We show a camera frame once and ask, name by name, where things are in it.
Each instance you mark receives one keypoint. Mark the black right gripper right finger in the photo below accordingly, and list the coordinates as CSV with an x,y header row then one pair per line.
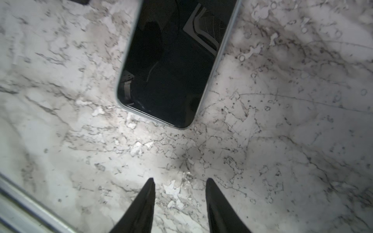
x,y
221,216

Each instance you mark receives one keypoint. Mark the black phone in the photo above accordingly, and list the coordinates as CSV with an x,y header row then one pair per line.
x,y
171,56

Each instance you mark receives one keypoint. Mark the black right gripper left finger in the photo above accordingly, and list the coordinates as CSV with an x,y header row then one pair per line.
x,y
139,216

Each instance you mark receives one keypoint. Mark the aluminium front rail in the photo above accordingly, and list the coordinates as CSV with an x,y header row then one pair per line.
x,y
21,213

